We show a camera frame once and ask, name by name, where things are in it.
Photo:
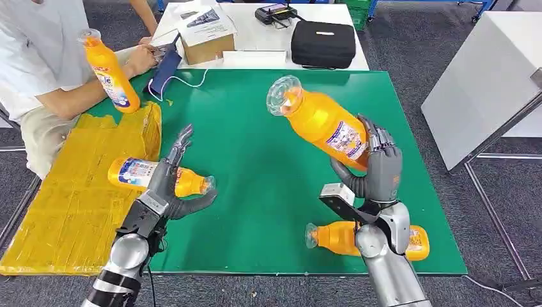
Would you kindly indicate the large white table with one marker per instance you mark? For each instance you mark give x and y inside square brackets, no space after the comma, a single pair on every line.
[478,84]

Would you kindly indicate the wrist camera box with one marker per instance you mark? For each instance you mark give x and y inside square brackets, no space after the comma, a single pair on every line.
[338,197]
[146,212]

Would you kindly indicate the orange drink bottle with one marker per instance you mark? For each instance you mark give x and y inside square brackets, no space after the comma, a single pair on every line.
[334,239]
[127,173]
[108,63]
[313,114]

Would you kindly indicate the cardboard box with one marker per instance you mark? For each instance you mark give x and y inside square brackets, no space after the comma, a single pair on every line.
[208,51]

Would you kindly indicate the black zip case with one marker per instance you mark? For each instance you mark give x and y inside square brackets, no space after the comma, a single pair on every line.
[324,44]

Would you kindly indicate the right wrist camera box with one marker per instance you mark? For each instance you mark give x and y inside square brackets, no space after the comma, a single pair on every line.
[338,197]

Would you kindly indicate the blue pouch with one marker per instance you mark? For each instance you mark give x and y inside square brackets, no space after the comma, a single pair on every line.
[165,74]

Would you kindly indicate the person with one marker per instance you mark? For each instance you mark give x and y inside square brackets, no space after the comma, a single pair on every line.
[34,51]

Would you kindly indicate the metal table frame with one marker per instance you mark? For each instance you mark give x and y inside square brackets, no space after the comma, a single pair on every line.
[495,220]

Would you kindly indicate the white printed booklet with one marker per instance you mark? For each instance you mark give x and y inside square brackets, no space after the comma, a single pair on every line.
[206,24]

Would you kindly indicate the flat white box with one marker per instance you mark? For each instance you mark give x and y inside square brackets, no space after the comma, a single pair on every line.
[254,59]

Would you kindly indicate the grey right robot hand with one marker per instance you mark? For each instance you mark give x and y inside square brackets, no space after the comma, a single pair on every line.
[383,169]

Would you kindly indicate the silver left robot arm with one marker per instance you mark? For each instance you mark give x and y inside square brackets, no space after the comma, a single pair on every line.
[123,262]

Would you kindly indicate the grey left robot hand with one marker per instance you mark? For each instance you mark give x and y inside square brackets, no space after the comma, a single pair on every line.
[163,186]

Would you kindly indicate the small white table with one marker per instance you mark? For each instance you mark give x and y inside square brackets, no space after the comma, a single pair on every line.
[262,36]

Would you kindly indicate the green table mat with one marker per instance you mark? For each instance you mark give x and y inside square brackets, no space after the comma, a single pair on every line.
[254,169]

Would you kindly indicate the person's right hand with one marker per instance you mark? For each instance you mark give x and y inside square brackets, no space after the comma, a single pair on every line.
[142,61]

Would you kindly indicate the green crate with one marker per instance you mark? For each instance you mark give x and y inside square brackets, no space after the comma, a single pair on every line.
[355,12]

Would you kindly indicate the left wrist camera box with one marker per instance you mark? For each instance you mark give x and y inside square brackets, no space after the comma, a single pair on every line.
[146,212]

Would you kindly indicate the black handheld controller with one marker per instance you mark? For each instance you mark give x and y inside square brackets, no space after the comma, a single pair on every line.
[273,15]

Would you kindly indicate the yellow sheet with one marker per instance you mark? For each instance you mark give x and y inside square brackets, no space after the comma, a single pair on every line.
[63,212]

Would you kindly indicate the dark smartphone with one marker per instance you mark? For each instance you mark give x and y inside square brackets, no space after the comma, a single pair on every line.
[171,44]

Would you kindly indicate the blue metal frame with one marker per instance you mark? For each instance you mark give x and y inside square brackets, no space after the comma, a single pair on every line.
[423,2]

